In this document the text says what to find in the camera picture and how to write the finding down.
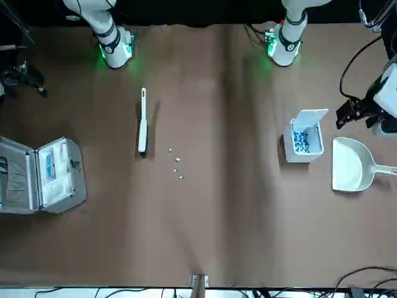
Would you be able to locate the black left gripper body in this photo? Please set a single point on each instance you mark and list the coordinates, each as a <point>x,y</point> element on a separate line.
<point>363,107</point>

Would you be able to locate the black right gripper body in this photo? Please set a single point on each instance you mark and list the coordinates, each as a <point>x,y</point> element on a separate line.
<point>12,80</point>

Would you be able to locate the grey plastic dustpan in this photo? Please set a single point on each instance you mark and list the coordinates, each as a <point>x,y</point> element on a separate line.
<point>347,164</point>

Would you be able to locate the white hand brush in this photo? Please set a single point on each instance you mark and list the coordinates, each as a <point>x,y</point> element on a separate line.
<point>143,130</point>

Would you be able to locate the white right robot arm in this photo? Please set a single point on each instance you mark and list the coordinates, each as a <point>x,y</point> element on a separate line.
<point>114,52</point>

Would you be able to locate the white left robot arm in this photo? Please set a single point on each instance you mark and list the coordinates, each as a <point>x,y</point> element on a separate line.
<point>287,46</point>

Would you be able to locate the blue white capsule pile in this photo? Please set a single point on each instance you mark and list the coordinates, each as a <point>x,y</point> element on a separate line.
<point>301,142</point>

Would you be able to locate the white trash can with lid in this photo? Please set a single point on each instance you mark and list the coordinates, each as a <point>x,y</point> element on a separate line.
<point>305,155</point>

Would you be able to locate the blue white medicine box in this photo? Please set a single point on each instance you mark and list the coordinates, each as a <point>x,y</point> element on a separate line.
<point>51,166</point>

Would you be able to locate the open aluminium case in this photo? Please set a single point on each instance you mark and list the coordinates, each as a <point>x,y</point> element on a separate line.
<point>18,186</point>

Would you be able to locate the metal post bracket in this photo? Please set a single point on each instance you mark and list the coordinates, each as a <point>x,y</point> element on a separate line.
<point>200,281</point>

